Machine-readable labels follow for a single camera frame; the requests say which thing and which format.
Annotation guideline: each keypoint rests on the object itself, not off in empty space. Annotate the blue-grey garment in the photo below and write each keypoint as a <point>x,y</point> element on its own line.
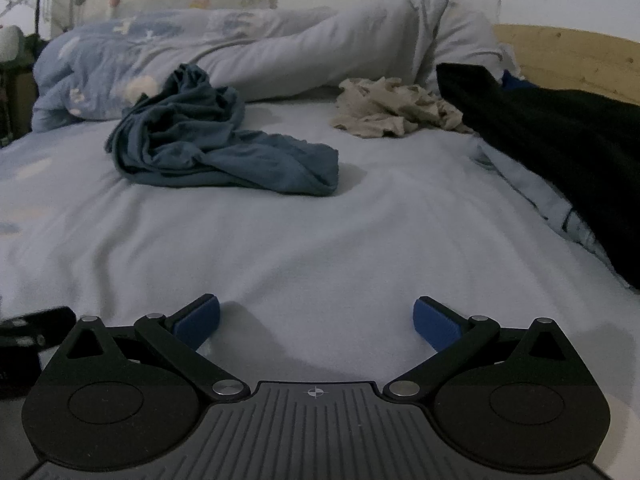
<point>200,135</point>

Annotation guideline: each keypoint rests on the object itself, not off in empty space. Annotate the black garment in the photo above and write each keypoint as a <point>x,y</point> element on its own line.
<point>550,140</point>

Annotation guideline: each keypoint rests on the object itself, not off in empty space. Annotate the wooden headboard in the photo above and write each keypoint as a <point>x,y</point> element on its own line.
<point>575,60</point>

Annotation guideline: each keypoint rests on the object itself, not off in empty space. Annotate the light blue printed duvet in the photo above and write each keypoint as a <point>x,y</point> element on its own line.
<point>280,50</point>

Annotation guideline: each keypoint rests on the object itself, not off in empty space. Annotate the beige garment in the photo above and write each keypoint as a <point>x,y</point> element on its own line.
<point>390,107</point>

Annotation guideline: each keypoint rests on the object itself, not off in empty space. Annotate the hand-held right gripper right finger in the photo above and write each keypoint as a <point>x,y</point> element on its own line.
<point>435,322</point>

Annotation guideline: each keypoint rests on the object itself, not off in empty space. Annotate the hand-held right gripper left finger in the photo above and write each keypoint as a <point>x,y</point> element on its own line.
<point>199,321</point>

